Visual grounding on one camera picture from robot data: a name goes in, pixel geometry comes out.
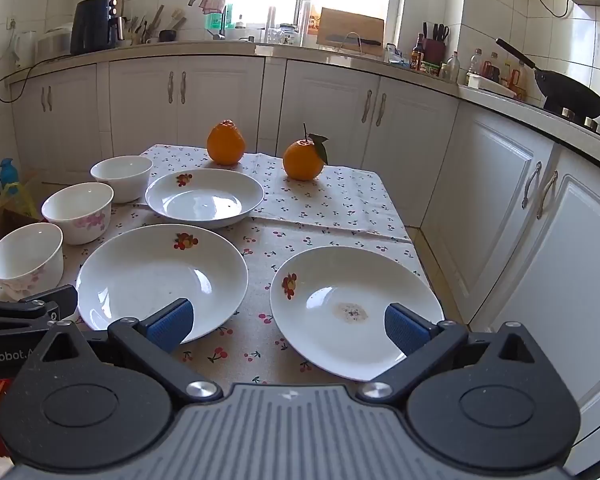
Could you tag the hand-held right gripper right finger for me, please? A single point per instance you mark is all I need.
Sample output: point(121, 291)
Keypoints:
point(405, 329)

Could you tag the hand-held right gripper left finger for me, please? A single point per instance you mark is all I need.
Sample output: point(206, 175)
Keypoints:
point(172, 322)

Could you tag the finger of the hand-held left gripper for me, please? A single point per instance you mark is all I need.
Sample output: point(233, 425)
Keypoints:
point(30, 310)

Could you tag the white bowl pink flowers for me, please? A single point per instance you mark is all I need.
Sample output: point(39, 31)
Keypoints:
point(121, 180)
point(25, 262)
point(78, 215)

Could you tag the white plate with flower print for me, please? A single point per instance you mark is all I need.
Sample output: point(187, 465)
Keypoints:
point(205, 200)
point(145, 280)
point(330, 280)

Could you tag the cardboard box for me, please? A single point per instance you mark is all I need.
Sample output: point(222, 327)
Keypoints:
point(2, 221)

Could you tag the blue spray bottle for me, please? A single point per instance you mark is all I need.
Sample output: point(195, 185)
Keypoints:
point(7, 175)

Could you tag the cherry print tablecloth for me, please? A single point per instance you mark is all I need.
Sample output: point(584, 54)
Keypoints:
point(300, 210)

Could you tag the bumpy-topped orange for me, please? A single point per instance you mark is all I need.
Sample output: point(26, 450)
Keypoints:
point(225, 144)

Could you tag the orange with green leaf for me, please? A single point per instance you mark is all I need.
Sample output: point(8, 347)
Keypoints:
point(302, 161)

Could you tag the white plastic tray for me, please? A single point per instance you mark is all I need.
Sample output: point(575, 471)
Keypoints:
point(482, 82)

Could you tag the white kettle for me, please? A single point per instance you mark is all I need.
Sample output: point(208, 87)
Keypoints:
point(24, 49)

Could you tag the green lid jars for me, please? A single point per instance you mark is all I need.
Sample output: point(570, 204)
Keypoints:
point(430, 68)

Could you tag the clear glass bottle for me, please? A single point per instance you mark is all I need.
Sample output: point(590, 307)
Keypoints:
point(452, 67)

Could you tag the soy sauce bottle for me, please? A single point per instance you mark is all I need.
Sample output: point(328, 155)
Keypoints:
point(417, 55)

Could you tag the dark sauce bottle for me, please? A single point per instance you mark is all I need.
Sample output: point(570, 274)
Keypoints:
point(492, 67)

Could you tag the cooking oil bottle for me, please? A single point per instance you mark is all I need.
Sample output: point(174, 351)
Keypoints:
point(520, 77)

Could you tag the dark red knife block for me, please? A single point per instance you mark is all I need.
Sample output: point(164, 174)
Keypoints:
point(434, 51)

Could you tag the gas stove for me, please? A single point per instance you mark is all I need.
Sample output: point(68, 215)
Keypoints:
point(595, 122)

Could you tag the black wok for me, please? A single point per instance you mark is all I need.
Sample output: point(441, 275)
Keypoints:
point(567, 91)

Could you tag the black air fryer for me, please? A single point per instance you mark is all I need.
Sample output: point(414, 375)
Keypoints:
point(97, 25)

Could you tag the kitchen knife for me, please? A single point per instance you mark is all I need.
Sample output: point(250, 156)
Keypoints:
point(352, 39)

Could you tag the beige kitchen countertop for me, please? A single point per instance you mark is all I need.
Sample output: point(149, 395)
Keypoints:
point(290, 51)

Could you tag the holder of kitchen utensils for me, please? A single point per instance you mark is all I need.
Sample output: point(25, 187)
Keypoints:
point(142, 27)

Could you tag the green dish soap bottle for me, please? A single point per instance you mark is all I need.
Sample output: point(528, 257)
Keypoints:
point(216, 20)

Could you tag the glass jar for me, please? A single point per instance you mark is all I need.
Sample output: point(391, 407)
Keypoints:
point(286, 35)

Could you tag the wooden cutting board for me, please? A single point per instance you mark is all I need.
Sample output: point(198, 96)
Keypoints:
point(350, 22)

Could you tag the pink cloth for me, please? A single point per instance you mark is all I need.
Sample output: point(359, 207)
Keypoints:
point(211, 3)

